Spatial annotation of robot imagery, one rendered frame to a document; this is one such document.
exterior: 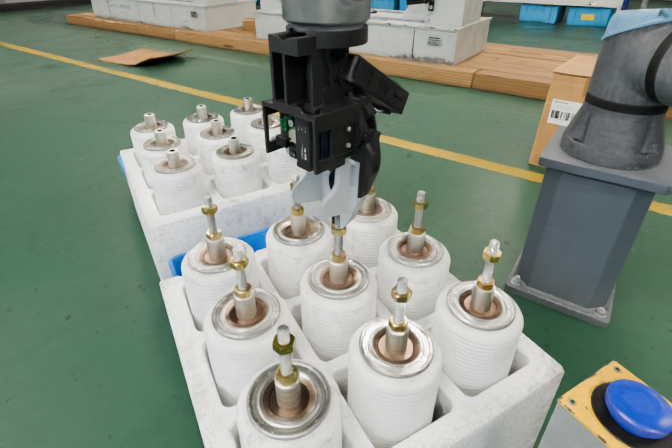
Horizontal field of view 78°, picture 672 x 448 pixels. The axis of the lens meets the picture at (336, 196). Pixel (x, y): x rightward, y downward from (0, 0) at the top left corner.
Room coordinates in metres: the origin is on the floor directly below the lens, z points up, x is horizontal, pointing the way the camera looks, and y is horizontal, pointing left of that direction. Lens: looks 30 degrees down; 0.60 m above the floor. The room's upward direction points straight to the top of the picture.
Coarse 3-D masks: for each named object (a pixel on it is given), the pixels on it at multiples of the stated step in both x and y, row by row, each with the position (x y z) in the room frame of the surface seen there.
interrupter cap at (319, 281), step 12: (324, 264) 0.42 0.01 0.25; (348, 264) 0.42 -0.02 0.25; (360, 264) 0.41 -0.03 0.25; (312, 276) 0.39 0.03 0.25; (324, 276) 0.40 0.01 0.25; (348, 276) 0.40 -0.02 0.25; (360, 276) 0.39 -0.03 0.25; (312, 288) 0.37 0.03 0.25; (324, 288) 0.37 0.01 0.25; (336, 288) 0.37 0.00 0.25; (348, 288) 0.37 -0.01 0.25; (360, 288) 0.37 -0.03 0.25
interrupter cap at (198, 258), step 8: (224, 240) 0.47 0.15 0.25; (232, 240) 0.47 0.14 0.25; (192, 248) 0.45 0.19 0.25; (200, 248) 0.45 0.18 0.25; (232, 248) 0.45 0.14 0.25; (192, 256) 0.43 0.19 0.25; (200, 256) 0.43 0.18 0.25; (208, 256) 0.44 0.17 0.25; (192, 264) 0.41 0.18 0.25; (200, 264) 0.42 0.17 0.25; (208, 264) 0.42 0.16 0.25; (216, 264) 0.42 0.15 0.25; (224, 264) 0.42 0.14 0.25; (200, 272) 0.40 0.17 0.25; (208, 272) 0.40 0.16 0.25; (216, 272) 0.40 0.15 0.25
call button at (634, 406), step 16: (624, 384) 0.19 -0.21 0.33; (640, 384) 0.19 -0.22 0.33; (608, 400) 0.18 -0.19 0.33; (624, 400) 0.18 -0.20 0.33; (640, 400) 0.18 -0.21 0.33; (656, 400) 0.18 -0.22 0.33; (624, 416) 0.17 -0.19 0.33; (640, 416) 0.17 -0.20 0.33; (656, 416) 0.17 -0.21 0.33; (640, 432) 0.16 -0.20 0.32; (656, 432) 0.16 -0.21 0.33
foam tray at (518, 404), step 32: (256, 256) 0.53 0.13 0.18; (192, 320) 0.39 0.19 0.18; (192, 352) 0.34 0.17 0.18; (544, 352) 0.34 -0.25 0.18; (192, 384) 0.30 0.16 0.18; (448, 384) 0.30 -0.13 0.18; (512, 384) 0.30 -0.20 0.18; (544, 384) 0.30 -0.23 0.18; (224, 416) 0.26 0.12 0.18; (352, 416) 0.26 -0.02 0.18; (448, 416) 0.26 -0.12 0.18; (480, 416) 0.26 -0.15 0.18; (512, 416) 0.28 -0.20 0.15; (544, 416) 0.31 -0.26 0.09
